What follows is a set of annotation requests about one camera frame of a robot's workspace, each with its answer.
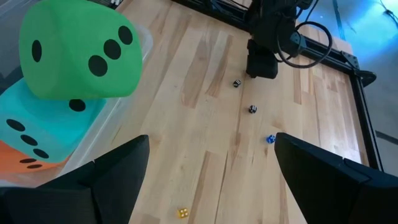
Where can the large green foam die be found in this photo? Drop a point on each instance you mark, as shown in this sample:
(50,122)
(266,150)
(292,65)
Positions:
(68,31)

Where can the clear plastic container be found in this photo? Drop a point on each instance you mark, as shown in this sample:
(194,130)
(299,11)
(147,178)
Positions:
(102,124)

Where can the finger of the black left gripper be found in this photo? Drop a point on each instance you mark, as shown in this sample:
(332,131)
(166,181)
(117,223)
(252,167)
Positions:
(270,62)
(255,62)

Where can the large teal foam die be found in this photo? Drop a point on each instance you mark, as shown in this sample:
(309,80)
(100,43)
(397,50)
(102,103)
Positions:
(56,130)

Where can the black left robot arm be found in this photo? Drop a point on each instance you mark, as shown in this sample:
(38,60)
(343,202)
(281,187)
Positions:
(273,6)

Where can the large orange foam die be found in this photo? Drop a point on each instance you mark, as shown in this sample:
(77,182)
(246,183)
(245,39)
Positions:
(7,155)

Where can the small blue die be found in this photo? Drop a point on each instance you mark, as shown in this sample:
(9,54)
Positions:
(270,139)

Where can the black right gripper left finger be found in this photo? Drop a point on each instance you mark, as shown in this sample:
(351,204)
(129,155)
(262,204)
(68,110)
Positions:
(93,193)

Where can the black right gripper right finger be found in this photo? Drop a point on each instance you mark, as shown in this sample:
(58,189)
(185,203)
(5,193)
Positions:
(335,193)

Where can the small yellow die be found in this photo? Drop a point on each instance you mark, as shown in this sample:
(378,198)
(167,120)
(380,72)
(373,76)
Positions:
(183,212)

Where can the small black die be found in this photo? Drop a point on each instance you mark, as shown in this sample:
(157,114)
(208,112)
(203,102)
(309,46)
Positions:
(252,109)
(237,83)

